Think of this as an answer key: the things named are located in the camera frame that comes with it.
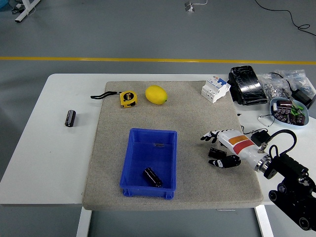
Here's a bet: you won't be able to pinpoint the white circuit breaker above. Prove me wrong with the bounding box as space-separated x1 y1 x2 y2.
200 76 231 104

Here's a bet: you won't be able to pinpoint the white background desk frame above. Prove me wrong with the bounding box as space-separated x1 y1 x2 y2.
14 0 41 23

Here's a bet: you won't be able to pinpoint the white table leg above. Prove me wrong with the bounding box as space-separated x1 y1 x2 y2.
76 206 92 237
255 204 274 237

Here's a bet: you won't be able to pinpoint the glossy black case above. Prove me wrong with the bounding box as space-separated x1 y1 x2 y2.
227 65 269 106

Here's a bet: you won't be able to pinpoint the blue plastic box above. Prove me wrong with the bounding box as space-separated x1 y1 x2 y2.
120 127 178 199

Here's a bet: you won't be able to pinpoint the black power adapter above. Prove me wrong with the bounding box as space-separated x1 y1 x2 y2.
291 88 315 109

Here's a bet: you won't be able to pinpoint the clear bag of washers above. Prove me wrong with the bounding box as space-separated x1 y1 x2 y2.
260 73 291 99

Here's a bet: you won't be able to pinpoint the white table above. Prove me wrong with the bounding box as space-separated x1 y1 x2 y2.
0 73 316 207

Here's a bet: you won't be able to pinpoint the grey-brown mat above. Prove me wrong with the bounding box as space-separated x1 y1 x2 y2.
81 80 264 211

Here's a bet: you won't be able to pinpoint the yellow tape measure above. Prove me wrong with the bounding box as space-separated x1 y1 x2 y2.
90 90 138 109

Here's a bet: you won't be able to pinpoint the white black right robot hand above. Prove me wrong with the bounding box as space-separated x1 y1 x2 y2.
199 128 269 171

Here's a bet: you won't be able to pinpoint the small black plug adapter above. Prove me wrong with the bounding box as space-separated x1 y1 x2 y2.
240 125 271 147

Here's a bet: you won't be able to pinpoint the yellow lemon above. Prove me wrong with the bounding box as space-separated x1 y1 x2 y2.
145 84 168 105

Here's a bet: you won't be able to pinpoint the black floor cable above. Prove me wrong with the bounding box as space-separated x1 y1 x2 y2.
254 0 316 38

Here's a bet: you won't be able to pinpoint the clear plastic bag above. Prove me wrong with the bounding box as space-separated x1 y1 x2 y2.
275 69 316 95

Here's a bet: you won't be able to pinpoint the thin black white wire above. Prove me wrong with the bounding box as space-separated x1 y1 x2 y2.
258 114 276 128

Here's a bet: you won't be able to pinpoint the green plastic parts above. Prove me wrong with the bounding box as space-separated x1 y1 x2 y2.
291 104 304 116

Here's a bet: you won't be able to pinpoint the light blue bowl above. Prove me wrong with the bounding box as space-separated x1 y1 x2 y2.
269 97 310 129

